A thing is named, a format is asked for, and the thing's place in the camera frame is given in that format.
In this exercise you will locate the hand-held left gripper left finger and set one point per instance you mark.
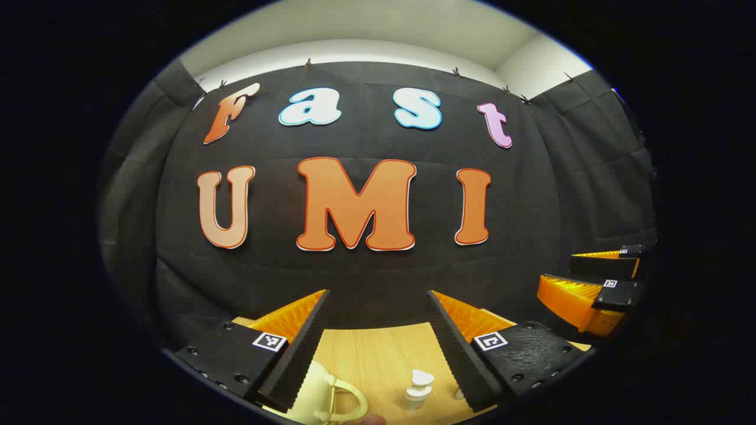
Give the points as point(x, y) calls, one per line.
point(301, 354)

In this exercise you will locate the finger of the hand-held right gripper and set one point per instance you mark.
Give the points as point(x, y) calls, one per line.
point(602, 267)
point(614, 295)

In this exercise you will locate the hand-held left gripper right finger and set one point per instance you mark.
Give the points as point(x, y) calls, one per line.
point(458, 354)

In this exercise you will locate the cream yellow suitcase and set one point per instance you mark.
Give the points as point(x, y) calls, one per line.
point(313, 389)

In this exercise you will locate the white pump bottle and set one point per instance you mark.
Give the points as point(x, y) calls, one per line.
point(418, 392)

